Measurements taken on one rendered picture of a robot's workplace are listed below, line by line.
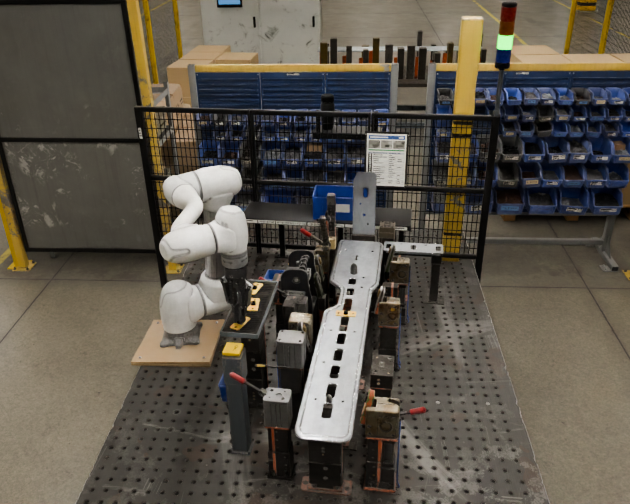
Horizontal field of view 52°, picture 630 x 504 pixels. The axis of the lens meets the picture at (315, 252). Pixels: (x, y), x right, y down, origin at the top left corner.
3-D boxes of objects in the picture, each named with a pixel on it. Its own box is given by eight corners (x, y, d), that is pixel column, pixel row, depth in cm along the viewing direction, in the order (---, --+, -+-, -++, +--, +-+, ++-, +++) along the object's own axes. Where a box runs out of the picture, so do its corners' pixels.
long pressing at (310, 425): (359, 445, 202) (359, 441, 202) (289, 438, 206) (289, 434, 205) (384, 243, 322) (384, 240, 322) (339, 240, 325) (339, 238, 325)
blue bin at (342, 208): (370, 221, 335) (371, 198, 329) (312, 219, 338) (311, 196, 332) (371, 208, 349) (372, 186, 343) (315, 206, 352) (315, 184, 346)
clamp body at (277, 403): (294, 484, 226) (290, 405, 208) (263, 481, 227) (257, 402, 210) (299, 463, 234) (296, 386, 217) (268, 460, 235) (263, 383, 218)
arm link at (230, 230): (241, 239, 225) (205, 248, 219) (237, 198, 217) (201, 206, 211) (254, 251, 216) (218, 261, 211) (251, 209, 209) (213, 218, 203)
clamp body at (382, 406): (400, 496, 220) (406, 416, 203) (357, 492, 222) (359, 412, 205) (401, 473, 230) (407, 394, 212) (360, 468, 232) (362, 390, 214)
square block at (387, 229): (392, 289, 338) (395, 228, 321) (376, 288, 339) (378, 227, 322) (392, 281, 345) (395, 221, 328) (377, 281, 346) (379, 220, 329)
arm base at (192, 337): (158, 352, 291) (156, 342, 288) (164, 326, 310) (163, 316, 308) (198, 349, 291) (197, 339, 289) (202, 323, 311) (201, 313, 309)
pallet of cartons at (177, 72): (250, 166, 697) (243, 68, 647) (178, 165, 705) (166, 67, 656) (269, 132, 802) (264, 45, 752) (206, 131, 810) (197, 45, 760)
